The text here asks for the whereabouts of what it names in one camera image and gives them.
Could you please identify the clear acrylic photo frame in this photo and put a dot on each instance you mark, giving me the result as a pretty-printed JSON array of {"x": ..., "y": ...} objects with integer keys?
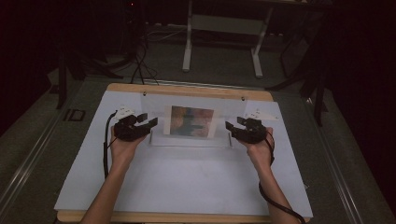
[{"x": 152, "y": 107}]

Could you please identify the metal floor rail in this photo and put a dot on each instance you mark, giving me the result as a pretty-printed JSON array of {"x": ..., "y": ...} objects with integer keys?
[
  {"x": 334, "y": 168},
  {"x": 28, "y": 161},
  {"x": 202, "y": 84}
]

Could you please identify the white table mat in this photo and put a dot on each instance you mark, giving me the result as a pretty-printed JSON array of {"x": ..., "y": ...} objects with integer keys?
[{"x": 193, "y": 177}]

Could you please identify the person's right hand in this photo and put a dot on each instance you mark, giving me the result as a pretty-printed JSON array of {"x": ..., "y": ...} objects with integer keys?
[{"x": 260, "y": 154}]

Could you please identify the black floor plate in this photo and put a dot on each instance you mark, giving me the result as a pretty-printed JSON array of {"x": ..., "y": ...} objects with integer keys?
[{"x": 74, "y": 115}]

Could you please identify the white metal desk frame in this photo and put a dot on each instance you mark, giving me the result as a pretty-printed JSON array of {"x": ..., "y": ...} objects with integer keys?
[{"x": 224, "y": 25}]

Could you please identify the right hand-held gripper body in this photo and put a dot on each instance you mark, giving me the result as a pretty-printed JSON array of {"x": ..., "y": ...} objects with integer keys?
[{"x": 253, "y": 132}]

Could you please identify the photo print sheet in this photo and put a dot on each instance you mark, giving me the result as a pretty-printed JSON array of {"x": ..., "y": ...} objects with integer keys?
[{"x": 191, "y": 121}]

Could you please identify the black metal stand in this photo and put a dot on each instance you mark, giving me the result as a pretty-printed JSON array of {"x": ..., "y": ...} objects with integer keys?
[{"x": 317, "y": 93}]

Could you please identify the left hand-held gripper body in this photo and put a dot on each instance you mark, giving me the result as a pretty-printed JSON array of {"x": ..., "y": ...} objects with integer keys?
[{"x": 127, "y": 129}]

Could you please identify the person's left hand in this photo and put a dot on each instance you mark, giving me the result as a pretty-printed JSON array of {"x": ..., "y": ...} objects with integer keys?
[{"x": 124, "y": 152}]

